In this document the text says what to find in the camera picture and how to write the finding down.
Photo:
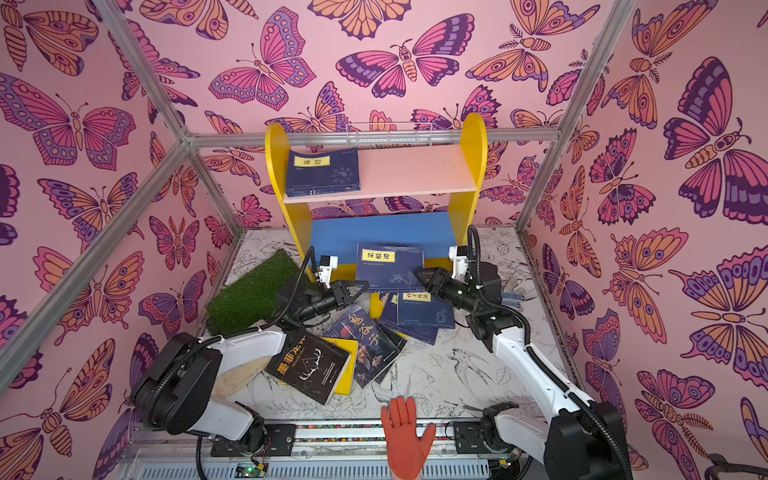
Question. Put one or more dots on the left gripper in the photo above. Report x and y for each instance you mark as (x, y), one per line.
(338, 289)

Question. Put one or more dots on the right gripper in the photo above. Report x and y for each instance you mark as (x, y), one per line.
(447, 288)

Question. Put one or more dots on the navy book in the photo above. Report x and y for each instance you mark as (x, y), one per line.
(389, 319)
(389, 269)
(322, 174)
(424, 310)

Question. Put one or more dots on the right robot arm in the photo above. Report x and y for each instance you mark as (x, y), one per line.
(577, 437)

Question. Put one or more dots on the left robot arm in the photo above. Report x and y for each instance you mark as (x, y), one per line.
(176, 393)

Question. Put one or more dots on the yellow cartoon cover book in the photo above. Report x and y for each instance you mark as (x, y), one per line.
(377, 304)

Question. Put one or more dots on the dark purple cover book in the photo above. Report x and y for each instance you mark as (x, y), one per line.
(377, 347)

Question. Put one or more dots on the blue clip object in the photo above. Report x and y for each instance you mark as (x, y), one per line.
(513, 300)

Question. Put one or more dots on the black book yellow title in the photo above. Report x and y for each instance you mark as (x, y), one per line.
(309, 364)

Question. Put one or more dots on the yellow pink blue bookshelf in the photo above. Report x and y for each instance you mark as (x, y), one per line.
(423, 192)

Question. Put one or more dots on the green artificial grass mat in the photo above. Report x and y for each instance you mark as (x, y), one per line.
(254, 296)

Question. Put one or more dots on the thin yellow book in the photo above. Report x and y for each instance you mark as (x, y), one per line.
(344, 386)

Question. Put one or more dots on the beige cloth glove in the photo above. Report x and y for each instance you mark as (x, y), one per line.
(237, 378)

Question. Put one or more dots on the red rubber glove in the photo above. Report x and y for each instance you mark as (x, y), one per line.
(407, 452)

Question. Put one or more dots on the green circuit board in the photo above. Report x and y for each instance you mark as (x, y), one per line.
(250, 470)

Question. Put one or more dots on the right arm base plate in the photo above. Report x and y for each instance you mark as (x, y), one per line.
(480, 435)

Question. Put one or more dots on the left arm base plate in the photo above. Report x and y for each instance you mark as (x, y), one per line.
(269, 440)

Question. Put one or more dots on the aluminium rail base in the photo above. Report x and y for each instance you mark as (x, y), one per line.
(343, 449)

